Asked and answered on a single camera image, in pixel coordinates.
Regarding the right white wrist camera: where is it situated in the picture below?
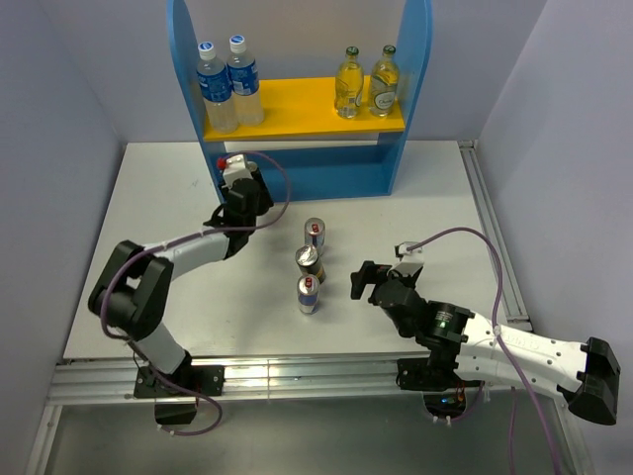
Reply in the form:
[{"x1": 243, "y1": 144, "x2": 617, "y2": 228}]
[{"x1": 388, "y1": 241, "x2": 424, "y2": 283}]

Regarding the near red bull can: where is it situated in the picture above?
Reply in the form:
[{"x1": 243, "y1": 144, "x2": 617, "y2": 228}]
[{"x1": 297, "y1": 274, "x2": 319, "y2": 315}]

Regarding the green-capped glass bottle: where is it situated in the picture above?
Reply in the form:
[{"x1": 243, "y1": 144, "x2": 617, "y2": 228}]
[
  {"x1": 334, "y1": 47, "x2": 364, "y2": 119},
  {"x1": 368, "y1": 45, "x2": 400, "y2": 117}
]

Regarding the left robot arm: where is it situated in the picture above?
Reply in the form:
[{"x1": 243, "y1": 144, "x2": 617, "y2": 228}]
[{"x1": 88, "y1": 171, "x2": 273, "y2": 395}]

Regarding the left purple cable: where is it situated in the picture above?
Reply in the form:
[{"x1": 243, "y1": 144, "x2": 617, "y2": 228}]
[{"x1": 100, "y1": 150, "x2": 292, "y2": 436}]

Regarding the blue and yellow shelf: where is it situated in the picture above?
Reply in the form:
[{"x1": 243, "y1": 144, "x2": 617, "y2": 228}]
[{"x1": 166, "y1": 1, "x2": 433, "y2": 202}]

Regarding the far red bull can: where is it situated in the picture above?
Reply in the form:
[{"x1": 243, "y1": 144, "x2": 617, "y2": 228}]
[{"x1": 304, "y1": 217, "x2": 325, "y2": 254}]

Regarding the aluminium side rail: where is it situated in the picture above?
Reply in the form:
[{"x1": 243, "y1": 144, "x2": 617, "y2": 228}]
[{"x1": 458, "y1": 141, "x2": 533, "y2": 332}]

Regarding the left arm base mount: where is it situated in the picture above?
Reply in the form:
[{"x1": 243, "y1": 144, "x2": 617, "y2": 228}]
[{"x1": 133, "y1": 364, "x2": 226, "y2": 429}]

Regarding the aluminium front rail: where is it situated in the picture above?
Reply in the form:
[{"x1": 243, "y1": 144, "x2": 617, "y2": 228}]
[{"x1": 46, "y1": 348, "x2": 568, "y2": 407}]

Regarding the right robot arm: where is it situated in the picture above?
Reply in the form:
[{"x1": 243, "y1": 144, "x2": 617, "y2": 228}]
[{"x1": 350, "y1": 260, "x2": 621, "y2": 426}]

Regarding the red bull can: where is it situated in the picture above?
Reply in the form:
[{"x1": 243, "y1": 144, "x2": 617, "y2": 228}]
[
  {"x1": 304, "y1": 217, "x2": 325, "y2": 254},
  {"x1": 297, "y1": 274, "x2": 319, "y2": 315}
]

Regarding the right plastic water bottle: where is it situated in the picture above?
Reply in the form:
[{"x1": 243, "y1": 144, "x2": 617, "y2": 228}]
[{"x1": 226, "y1": 35, "x2": 264, "y2": 127}]

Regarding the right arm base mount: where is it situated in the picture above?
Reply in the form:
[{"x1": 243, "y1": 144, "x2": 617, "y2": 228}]
[{"x1": 396, "y1": 357, "x2": 484, "y2": 427}]

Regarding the left plastic water bottle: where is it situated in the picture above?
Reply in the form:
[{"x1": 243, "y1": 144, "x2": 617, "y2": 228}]
[{"x1": 197, "y1": 42, "x2": 238, "y2": 134}]

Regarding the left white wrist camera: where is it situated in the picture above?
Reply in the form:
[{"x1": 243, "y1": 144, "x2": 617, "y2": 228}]
[{"x1": 217, "y1": 153, "x2": 252, "y2": 188}]

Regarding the plastic water bottle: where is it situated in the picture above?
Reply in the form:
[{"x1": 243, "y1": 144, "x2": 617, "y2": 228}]
[
  {"x1": 197, "y1": 42, "x2": 238, "y2": 134},
  {"x1": 226, "y1": 35, "x2": 264, "y2": 127}
]

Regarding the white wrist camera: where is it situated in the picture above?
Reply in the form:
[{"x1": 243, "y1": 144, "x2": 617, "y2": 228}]
[
  {"x1": 388, "y1": 241, "x2": 424, "y2": 283},
  {"x1": 217, "y1": 153, "x2": 252, "y2": 188}
]

